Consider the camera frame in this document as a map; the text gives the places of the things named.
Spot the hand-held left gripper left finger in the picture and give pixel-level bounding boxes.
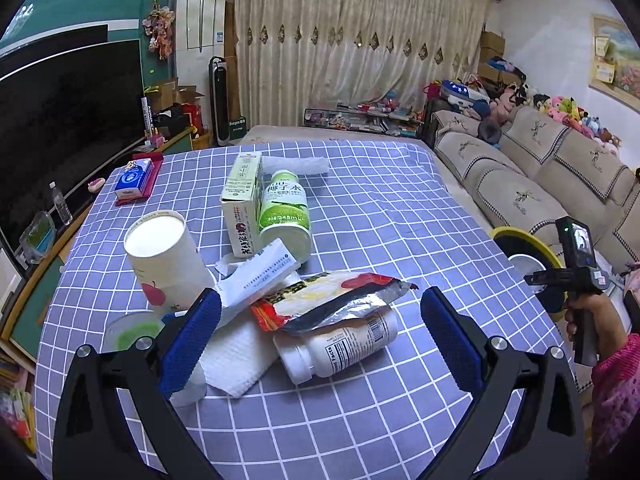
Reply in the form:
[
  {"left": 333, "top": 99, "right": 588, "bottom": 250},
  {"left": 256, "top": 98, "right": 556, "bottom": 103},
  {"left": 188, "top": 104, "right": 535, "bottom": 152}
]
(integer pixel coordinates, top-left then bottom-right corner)
[{"left": 52, "top": 287, "right": 223, "bottom": 480}]

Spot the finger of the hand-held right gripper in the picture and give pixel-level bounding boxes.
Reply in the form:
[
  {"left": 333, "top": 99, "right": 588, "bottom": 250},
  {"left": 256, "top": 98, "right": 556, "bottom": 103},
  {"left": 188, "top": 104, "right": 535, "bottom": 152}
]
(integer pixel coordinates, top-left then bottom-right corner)
[{"left": 524, "top": 269, "right": 568, "bottom": 291}]

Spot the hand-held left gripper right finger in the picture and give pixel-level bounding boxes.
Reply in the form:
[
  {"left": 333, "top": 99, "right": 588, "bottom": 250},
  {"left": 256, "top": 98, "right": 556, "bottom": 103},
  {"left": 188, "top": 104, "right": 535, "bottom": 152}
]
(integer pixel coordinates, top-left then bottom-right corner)
[{"left": 421, "top": 286, "right": 586, "bottom": 480}]

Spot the yellow trash bin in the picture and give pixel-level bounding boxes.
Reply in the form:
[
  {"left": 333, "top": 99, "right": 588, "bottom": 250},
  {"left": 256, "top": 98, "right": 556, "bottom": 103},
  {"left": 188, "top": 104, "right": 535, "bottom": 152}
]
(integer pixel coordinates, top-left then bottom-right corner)
[{"left": 489, "top": 226, "right": 570, "bottom": 315}]

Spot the white paper cup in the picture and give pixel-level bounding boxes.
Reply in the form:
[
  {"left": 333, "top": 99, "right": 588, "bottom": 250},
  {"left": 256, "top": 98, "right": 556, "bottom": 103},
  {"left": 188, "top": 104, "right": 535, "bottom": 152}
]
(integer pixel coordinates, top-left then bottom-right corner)
[{"left": 123, "top": 210, "right": 216, "bottom": 313}]

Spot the white printed paper packet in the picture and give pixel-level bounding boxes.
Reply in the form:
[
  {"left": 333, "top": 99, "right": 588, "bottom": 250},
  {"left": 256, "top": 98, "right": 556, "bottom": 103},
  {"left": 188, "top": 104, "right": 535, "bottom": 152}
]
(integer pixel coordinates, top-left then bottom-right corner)
[{"left": 215, "top": 238, "right": 303, "bottom": 323}]

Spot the white pill bottle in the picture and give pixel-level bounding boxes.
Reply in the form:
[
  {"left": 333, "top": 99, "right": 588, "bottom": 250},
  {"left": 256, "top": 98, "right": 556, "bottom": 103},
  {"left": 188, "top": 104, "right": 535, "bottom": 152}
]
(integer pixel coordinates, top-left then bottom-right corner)
[{"left": 272, "top": 305, "right": 400, "bottom": 386}]

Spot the red snack wrapper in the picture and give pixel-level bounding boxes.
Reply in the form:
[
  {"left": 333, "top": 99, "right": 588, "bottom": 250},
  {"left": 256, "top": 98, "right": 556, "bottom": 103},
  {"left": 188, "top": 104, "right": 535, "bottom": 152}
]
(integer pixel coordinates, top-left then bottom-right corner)
[{"left": 250, "top": 271, "right": 419, "bottom": 336}]

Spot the white tea carton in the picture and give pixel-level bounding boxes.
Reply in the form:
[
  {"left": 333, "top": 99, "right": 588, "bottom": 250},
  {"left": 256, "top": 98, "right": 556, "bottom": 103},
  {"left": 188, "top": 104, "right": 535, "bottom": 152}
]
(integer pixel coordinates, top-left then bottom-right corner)
[{"left": 220, "top": 152, "right": 264, "bottom": 259}]

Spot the green label plastic bottle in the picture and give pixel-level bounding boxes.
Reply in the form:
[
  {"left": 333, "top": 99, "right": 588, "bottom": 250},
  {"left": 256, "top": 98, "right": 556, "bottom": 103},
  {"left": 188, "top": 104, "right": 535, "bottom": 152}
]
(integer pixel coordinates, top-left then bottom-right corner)
[{"left": 257, "top": 170, "right": 314, "bottom": 264}]

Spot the person's right forearm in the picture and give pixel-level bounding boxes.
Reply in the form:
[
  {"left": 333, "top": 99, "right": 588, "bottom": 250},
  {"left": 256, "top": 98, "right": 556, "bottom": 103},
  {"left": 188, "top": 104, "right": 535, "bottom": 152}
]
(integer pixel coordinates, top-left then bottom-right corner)
[{"left": 590, "top": 332, "right": 640, "bottom": 463}]

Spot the person's right hand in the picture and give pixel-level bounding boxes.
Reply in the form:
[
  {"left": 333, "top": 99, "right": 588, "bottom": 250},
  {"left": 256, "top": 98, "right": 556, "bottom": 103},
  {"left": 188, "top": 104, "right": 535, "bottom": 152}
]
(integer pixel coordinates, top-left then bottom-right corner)
[{"left": 565, "top": 291, "right": 629, "bottom": 361}]

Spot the white paper napkin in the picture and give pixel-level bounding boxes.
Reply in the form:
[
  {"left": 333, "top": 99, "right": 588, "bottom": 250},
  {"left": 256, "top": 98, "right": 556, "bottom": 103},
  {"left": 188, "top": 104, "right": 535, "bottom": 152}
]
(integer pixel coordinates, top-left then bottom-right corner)
[{"left": 192, "top": 310, "right": 281, "bottom": 399}]

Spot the round green white lid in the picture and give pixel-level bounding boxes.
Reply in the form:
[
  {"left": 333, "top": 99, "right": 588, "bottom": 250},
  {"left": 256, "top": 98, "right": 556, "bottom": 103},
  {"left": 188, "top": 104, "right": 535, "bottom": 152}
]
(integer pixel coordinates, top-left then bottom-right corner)
[{"left": 103, "top": 310, "right": 166, "bottom": 362}]

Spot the beige patterned sofa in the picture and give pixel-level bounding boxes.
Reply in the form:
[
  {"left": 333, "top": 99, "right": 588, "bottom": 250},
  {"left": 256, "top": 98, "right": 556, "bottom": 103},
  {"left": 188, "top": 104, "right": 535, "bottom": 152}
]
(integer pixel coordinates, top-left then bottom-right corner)
[{"left": 430, "top": 105, "right": 640, "bottom": 282}]

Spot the pile of plush toys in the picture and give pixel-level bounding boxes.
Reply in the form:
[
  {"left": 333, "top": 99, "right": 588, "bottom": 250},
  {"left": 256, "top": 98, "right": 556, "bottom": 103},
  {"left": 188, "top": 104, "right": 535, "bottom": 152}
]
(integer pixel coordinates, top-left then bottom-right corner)
[{"left": 425, "top": 72, "right": 624, "bottom": 157}]

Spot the blue checkered tablecloth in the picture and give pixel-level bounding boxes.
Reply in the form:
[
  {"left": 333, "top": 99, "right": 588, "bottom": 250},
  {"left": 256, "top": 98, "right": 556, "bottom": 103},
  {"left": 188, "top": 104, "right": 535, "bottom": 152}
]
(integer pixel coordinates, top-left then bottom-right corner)
[{"left": 32, "top": 137, "right": 583, "bottom": 480}]

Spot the red tray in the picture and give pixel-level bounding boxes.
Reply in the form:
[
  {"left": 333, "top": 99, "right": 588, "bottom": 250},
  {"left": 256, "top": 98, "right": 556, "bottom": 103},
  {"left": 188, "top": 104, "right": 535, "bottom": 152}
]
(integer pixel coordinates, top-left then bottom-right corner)
[{"left": 115, "top": 155, "right": 165, "bottom": 207}]

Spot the blue tissue pack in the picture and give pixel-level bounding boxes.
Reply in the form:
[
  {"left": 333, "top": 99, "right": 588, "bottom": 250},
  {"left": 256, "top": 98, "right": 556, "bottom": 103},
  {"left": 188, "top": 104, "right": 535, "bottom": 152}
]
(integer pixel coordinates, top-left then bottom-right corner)
[{"left": 114, "top": 158, "right": 154, "bottom": 198}]

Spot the pile of colourful books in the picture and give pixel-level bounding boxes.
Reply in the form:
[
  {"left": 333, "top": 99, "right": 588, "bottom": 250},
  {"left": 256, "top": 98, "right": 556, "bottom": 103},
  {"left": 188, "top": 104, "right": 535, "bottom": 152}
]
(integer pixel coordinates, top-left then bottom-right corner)
[{"left": 0, "top": 355, "right": 39, "bottom": 457}]

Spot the clear plastic container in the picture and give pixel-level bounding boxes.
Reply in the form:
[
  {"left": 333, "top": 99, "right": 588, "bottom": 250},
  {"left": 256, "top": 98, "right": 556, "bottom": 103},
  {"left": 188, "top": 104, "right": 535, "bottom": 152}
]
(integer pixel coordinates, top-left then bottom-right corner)
[{"left": 15, "top": 211, "right": 57, "bottom": 266}]

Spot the clear water bottle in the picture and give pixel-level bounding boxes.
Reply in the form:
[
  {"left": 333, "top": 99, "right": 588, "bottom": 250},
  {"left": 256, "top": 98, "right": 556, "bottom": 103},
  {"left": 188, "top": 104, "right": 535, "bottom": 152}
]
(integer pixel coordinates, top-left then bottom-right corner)
[{"left": 48, "top": 181, "right": 74, "bottom": 226}]

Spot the stack of cardboard boxes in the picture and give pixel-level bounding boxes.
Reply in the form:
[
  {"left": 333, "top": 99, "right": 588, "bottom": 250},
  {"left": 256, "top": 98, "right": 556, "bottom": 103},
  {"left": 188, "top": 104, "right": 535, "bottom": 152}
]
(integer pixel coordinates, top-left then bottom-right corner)
[{"left": 477, "top": 31, "right": 524, "bottom": 86}]

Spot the white foam fruit net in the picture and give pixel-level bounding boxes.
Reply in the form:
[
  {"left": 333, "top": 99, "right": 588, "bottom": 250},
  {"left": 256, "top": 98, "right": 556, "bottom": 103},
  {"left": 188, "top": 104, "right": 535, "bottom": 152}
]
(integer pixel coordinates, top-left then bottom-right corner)
[{"left": 261, "top": 156, "right": 329, "bottom": 177}]

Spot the red canister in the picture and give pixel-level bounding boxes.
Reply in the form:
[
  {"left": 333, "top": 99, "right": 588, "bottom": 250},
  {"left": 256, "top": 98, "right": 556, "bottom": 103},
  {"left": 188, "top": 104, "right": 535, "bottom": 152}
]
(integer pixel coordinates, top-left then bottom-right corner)
[{"left": 182, "top": 102, "right": 204, "bottom": 136}]

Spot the black tower fan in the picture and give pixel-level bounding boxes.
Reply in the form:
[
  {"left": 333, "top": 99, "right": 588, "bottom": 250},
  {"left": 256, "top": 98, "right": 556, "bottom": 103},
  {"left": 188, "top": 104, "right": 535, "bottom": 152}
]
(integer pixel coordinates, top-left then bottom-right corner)
[{"left": 208, "top": 56, "right": 236, "bottom": 147}]

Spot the low cluttered shelf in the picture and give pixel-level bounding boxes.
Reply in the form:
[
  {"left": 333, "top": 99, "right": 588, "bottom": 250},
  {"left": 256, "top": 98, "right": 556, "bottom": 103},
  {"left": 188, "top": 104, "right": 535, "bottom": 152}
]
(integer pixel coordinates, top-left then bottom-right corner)
[{"left": 302, "top": 102, "right": 427, "bottom": 137}]

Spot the beige floral mat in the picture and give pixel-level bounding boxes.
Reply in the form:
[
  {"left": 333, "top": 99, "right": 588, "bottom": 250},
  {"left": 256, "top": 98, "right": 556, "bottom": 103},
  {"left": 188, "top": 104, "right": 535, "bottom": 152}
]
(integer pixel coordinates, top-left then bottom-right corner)
[{"left": 242, "top": 124, "right": 432, "bottom": 149}]

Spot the open cardboard box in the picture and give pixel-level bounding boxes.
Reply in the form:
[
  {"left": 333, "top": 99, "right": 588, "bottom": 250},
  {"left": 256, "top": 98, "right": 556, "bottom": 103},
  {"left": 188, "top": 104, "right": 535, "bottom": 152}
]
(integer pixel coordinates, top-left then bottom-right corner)
[
  {"left": 146, "top": 78, "right": 180, "bottom": 111},
  {"left": 177, "top": 85, "right": 206, "bottom": 107}
]

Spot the black television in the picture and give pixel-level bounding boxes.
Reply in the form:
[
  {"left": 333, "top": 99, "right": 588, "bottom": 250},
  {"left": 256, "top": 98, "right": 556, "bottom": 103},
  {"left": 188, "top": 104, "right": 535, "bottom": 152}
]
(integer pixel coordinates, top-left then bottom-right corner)
[{"left": 0, "top": 24, "right": 151, "bottom": 257}]

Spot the hanging flower decoration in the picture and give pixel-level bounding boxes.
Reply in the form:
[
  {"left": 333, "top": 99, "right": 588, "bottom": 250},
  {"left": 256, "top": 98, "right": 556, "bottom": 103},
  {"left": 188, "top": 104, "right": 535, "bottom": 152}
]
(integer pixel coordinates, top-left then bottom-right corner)
[{"left": 142, "top": 2, "right": 176, "bottom": 61}]

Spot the white standing air conditioner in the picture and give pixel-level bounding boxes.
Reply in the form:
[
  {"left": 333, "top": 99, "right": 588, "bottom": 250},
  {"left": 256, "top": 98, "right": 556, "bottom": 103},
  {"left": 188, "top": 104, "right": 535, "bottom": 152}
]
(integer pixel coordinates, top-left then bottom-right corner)
[{"left": 175, "top": 0, "right": 229, "bottom": 149}]

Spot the beige embroidered curtain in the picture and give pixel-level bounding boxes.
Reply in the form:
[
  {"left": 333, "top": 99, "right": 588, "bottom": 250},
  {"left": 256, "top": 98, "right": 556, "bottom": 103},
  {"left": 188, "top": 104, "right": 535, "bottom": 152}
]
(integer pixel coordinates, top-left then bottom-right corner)
[{"left": 225, "top": 0, "right": 493, "bottom": 132}]

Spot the framed wall picture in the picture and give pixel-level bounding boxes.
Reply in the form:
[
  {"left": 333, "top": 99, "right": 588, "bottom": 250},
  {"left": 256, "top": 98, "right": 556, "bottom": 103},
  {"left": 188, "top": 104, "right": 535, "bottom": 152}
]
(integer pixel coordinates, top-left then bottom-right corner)
[{"left": 589, "top": 14, "right": 640, "bottom": 99}]

